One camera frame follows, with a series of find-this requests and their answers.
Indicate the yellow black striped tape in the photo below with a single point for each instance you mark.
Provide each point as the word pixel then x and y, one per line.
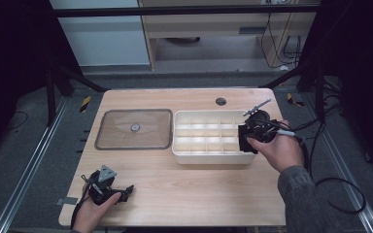
pixel 85 103
pixel 293 100

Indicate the light wooden desk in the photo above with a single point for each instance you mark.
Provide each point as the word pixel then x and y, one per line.
pixel 207 27

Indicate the black horizontal bar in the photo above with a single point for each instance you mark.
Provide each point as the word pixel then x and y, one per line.
pixel 181 11

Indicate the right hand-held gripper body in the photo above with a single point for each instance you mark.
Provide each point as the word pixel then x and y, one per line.
pixel 260 127

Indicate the white divided storage box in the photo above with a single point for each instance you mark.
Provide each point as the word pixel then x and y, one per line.
pixel 207 158

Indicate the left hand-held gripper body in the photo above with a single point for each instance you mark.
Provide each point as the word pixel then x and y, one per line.
pixel 102 187

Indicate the black curtain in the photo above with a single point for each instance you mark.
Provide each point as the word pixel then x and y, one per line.
pixel 13 48
pixel 359 48

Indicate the transparent lid with round knob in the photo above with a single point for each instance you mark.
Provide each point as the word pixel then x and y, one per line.
pixel 123 136

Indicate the white cabinet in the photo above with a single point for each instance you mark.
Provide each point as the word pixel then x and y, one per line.
pixel 103 42

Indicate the black sock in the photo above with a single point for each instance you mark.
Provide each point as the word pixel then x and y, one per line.
pixel 244 144

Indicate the metal floor rail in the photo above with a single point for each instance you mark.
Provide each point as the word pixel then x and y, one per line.
pixel 343 168
pixel 29 168

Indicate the person's left hand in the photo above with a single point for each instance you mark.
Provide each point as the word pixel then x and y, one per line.
pixel 90 215

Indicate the grey tape piece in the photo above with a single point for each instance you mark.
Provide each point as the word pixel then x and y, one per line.
pixel 68 201

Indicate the person's right hand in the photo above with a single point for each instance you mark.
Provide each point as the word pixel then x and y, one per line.
pixel 285 152

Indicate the black metal stand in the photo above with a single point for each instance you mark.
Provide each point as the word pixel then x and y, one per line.
pixel 50 97
pixel 320 97

